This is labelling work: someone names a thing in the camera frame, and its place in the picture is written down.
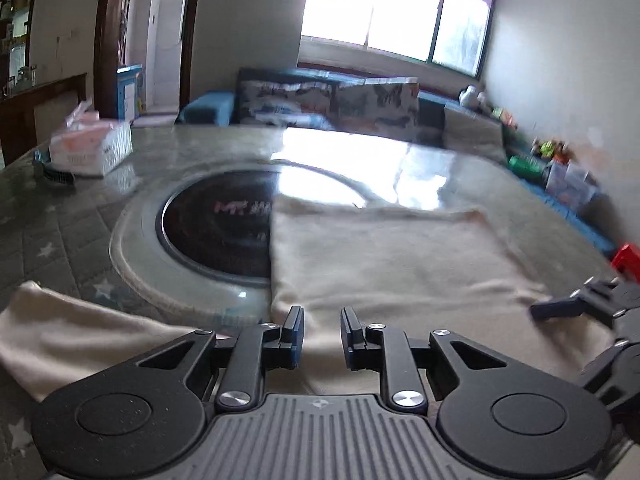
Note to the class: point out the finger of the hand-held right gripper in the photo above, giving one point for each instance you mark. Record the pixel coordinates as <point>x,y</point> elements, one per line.
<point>555,307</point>
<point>617,370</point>

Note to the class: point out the cream shirt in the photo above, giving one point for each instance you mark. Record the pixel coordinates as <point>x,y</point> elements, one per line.
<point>400,260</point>

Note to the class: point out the round black induction cooktop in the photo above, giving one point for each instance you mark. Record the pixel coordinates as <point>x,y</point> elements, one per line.
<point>210,230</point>

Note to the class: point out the panda plush toy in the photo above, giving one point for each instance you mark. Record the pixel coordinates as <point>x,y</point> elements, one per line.
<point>471,96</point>

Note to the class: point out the butterfly print pillow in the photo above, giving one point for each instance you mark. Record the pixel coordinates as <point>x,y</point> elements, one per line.
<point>285,105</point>
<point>380,105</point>

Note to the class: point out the black smartwatch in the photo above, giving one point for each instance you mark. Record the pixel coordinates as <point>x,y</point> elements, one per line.
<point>57,176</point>

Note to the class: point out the green plastic bowl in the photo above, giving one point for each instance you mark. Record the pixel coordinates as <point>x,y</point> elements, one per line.
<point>524,166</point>

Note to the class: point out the dark wooden door frame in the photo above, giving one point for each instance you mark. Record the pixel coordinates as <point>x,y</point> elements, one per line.
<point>107,35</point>

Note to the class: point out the teal sofa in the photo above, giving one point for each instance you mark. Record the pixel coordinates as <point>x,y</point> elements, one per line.
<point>207,107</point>

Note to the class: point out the grey cushion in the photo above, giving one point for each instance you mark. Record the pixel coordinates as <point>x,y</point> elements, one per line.
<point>470,132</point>

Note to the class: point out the clear storage box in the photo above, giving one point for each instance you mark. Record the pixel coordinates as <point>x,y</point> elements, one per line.
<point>570,185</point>

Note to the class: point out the white pink tissue pack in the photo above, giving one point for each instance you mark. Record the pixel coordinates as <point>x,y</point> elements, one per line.
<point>95,147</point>

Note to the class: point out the green yellow plush toy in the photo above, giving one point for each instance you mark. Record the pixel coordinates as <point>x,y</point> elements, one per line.
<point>550,150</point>

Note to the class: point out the large window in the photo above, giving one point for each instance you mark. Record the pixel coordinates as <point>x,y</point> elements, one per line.
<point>400,5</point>

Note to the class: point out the small blue white cabinet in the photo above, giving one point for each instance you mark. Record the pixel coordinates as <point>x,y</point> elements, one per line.
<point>129,92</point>

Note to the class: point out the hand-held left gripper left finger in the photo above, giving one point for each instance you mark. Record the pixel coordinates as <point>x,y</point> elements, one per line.
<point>296,337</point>

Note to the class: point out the red plastic stool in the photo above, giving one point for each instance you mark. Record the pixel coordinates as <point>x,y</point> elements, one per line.
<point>627,260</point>

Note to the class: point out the wooden display shelf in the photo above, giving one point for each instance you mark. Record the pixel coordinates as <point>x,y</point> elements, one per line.
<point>15,20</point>

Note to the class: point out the dark wooden sideboard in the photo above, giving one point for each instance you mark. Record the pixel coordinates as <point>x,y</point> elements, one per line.
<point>40,105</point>

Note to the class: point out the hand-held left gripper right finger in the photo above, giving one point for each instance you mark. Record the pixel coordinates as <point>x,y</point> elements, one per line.
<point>347,337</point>

